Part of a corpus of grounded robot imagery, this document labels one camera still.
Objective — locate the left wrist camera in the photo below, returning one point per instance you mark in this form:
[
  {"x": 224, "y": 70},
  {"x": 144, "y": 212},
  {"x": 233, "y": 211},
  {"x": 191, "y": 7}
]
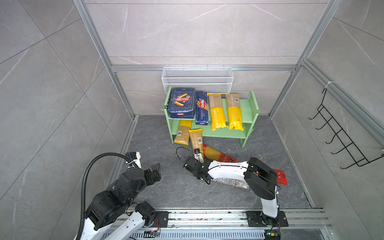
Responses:
[{"x": 133, "y": 159}]

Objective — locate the red spaghetti bag upper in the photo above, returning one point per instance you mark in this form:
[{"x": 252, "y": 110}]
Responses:
[{"x": 215, "y": 155}]

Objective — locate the green wooden two-tier shelf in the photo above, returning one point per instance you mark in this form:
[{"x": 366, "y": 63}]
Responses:
[{"x": 250, "y": 112}]

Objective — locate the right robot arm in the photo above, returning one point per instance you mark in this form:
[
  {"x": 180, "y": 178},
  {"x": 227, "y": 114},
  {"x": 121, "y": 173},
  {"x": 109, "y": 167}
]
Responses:
[{"x": 261, "y": 179}]

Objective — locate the black wire hook rack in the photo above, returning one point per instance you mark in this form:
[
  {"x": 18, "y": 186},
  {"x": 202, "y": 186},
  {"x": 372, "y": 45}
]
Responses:
[{"x": 339, "y": 133}]

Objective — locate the large yellow spaghetti bag front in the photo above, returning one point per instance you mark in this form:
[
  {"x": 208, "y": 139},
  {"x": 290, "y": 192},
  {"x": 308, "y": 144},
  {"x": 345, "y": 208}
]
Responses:
[{"x": 196, "y": 137}]

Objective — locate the red spaghetti bag right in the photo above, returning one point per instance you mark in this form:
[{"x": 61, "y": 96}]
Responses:
[{"x": 281, "y": 178}]

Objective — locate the blue Barilla spaghetti box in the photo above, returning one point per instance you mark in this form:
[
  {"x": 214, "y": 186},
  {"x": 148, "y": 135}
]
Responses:
[{"x": 202, "y": 108}]

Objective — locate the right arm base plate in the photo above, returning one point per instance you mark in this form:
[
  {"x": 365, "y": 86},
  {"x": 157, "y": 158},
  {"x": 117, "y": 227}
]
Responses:
[{"x": 259, "y": 219}]

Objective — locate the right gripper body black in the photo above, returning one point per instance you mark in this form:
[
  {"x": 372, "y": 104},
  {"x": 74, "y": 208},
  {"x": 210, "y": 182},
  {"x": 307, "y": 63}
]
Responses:
[{"x": 197, "y": 175}]

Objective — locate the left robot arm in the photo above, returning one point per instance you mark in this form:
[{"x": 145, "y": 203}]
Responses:
[{"x": 113, "y": 202}]

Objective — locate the blue Barilla rigatoni box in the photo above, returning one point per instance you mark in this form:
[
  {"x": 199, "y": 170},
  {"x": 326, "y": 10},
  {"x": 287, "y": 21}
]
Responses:
[{"x": 182, "y": 103}]

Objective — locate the white wire mesh basket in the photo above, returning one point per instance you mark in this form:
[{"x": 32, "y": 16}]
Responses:
[{"x": 206, "y": 79}]

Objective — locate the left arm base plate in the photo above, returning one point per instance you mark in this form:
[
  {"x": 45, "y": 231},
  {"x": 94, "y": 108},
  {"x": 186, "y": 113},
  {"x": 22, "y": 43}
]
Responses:
[{"x": 156, "y": 219}]

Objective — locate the clear white-label spaghetti bag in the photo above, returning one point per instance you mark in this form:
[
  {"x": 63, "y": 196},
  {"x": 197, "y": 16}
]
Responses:
[{"x": 232, "y": 182}]

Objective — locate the yellow spaghetti bag with lettering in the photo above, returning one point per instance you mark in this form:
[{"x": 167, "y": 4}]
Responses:
[{"x": 217, "y": 112}]

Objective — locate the red spaghetti bag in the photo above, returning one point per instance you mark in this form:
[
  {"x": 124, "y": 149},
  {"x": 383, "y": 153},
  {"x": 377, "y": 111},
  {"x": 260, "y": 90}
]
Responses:
[
  {"x": 281, "y": 178},
  {"x": 215, "y": 155}
]

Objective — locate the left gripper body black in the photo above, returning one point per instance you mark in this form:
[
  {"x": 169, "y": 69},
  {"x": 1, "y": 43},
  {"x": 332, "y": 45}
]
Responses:
[{"x": 147, "y": 179}]

